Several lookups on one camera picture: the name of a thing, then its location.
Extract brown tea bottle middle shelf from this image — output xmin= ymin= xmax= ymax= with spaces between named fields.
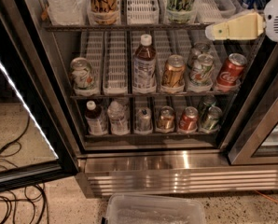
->
xmin=132 ymin=34 xmax=157 ymax=93

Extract white green can front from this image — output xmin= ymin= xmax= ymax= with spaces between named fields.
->
xmin=189 ymin=53 xmax=215 ymax=86

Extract clear water bottle shelf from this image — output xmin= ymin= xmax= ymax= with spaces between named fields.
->
xmin=47 ymin=0 xmax=86 ymax=26
xmin=107 ymin=101 xmax=129 ymax=135

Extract clear water bottle bottom shelf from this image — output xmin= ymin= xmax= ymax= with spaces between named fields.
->
xmin=107 ymin=101 xmax=129 ymax=135

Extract stainless steel fridge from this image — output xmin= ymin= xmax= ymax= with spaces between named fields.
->
xmin=0 ymin=0 xmax=278 ymax=199

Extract brown tea bottle shelf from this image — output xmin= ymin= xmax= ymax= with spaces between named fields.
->
xmin=132 ymin=34 xmax=157 ymax=93
xmin=85 ymin=101 xmax=107 ymax=135

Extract white green can left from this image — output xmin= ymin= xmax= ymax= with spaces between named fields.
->
xmin=71 ymin=57 xmax=95 ymax=90

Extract silver can behind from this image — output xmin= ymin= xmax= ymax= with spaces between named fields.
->
xmin=187 ymin=42 xmax=211 ymax=69

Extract orange cable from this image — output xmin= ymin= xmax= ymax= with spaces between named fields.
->
xmin=254 ymin=189 xmax=278 ymax=207

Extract silver can bottom shelf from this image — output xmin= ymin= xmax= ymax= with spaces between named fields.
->
xmin=137 ymin=107 xmax=151 ymax=132

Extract red can bottom shelf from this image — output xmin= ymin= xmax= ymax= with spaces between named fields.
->
xmin=178 ymin=106 xmax=199 ymax=133

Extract gold can bottom shelf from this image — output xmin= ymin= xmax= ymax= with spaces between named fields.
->
xmin=157 ymin=105 xmax=175 ymax=130

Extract green can bottom front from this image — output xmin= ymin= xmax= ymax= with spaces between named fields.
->
xmin=201 ymin=106 xmax=222 ymax=131

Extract open glass fridge door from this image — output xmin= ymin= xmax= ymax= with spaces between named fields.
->
xmin=0 ymin=0 xmax=78 ymax=192

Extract gold soda can middle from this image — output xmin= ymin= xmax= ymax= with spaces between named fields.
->
xmin=161 ymin=54 xmax=186 ymax=88

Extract brown tea bottle bottom shelf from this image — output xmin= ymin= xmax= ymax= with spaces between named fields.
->
xmin=85 ymin=101 xmax=107 ymax=135

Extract red coca cola can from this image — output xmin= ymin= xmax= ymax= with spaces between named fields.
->
xmin=216 ymin=53 xmax=247 ymax=91

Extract green can bottom behind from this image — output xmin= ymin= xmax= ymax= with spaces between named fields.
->
xmin=198 ymin=95 xmax=216 ymax=118

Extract black floor cables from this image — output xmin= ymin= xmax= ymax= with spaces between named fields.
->
xmin=0 ymin=114 xmax=49 ymax=224

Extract clear water bottle top shelf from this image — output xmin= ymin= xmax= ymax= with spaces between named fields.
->
xmin=47 ymin=0 xmax=86 ymax=26

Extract clear plastic bin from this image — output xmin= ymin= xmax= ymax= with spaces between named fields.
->
xmin=101 ymin=193 xmax=206 ymax=224

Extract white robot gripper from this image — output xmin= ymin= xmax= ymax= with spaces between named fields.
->
xmin=205 ymin=0 xmax=278 ymax=42

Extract white green can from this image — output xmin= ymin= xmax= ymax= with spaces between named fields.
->
xmin=71 ymin=57 xmax=95 ymax=90
xmin=189 ymin=53 xmax=215 ymax=86

